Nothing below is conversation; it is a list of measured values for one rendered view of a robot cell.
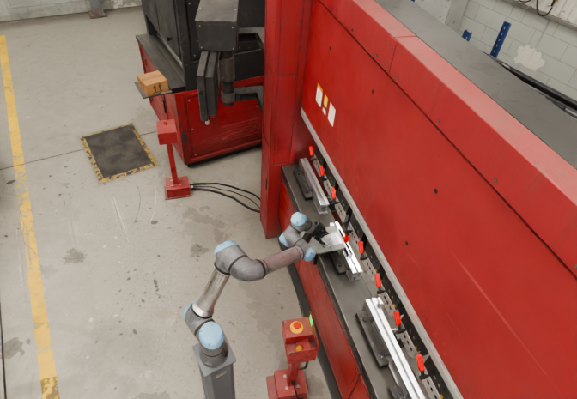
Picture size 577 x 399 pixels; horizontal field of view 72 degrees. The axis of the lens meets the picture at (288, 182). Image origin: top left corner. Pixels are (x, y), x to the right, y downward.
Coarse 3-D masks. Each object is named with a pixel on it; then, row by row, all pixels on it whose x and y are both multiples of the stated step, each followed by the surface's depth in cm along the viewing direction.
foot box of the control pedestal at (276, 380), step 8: (272, 376) 278; (280, 376) 268; (304, 376) 269; (272, 384) 274; (280, 384) 264; (304, 384) 265; (272, 392) 270; (280, 392) 260; (288, 392) 260; (304, 392) 261
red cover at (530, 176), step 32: (320, 0) 211; (352, 0) 177; (352, 32) 181; (384, 32) 155; (384, 64) 158; (416, 64) 138; (448, 64) 135; (416, 96) 140; (448, 96) 124; (480, 96) 120; (448, 128) 126; (480, 128) 113; (512, 128) 109; (480, 160) 115; (512, 160) 104; (544, 160) 99; (512, 192) 105; (544, 192) 96; (576, 192) 91; (544, 224) 97; (576, 224) 89; (576, 256) 90
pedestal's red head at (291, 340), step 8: (288, 320) 226; (296, 320) 227; (304, 320) 227; (288, 328) 223; (304, 328) 224; (288, 336) 219; (296, 336) 220; (304, 336) 222; (312, 336) 223; (288, 344) 224; (296, 344) 224; (304, 344) 221; (312, 344) 225; (288, 352) 221; (296, 352) 212; (304, 352) 213; (312, 352) 215; (288, 360) 218; (296, 360) 219; (304, 360) 221
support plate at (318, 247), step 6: (330, 228) 250; (336, 228) 250; (300, 234) 244; (312, 240) 242; (312, 246) 238; (318, 246) 239; (336, 246) 239; (342, 246) 240; (318, 252) 235; (324, 252) 236
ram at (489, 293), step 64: (320, 64) 229; (320, 128) 244; (384, 128) 169; (384, 192) 177; (448, 192) 134; (384, 256) 186; (448, 256) 139; (512, 256) 111; (448, 320) 144; (512, 320) 114; (576, 320) 94; (448, 384) 150; (512, 384) 118; (576, 384) 97
